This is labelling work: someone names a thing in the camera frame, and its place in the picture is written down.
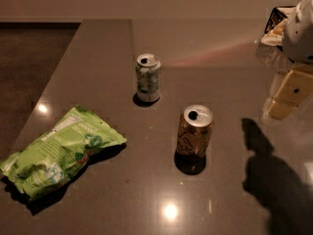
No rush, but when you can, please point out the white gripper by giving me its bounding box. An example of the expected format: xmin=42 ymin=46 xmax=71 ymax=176
xmin=263 ymin=0 xmax=313 ymax=120

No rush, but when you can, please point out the green white 7up can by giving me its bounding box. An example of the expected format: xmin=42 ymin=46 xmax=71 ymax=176
xmin=135 ymin=53 xmax=161 ymax=103

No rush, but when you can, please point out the orange soda can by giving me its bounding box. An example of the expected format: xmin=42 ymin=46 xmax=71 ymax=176
xmin=177 ymin=105 xmax=214 ymax=158

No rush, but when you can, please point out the dark tray with items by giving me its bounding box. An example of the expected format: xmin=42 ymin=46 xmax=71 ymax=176
xmin=261 ymin=6 xmax=295 ymax=46

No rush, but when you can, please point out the green snack bag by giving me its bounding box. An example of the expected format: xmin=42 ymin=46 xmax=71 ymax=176
xmin=0 ymin=106 xmax=126 ymax=202

